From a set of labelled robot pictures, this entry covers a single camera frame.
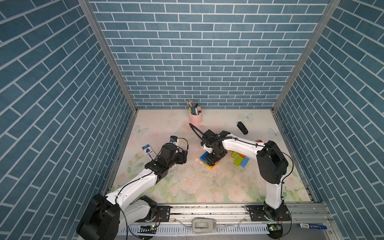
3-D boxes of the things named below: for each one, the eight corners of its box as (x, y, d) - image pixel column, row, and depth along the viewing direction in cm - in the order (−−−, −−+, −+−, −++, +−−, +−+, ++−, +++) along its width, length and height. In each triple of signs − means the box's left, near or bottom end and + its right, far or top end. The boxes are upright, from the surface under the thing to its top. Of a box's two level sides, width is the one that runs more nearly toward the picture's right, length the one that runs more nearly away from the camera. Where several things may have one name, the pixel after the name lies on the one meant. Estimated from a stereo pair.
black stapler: (243, 135, 108) (244, 132, 105) (236, 125, 114) (237, 122, 111) (246, 134, 109) (248, 131, 106) (240, 124, 115) (241, 121, 112)
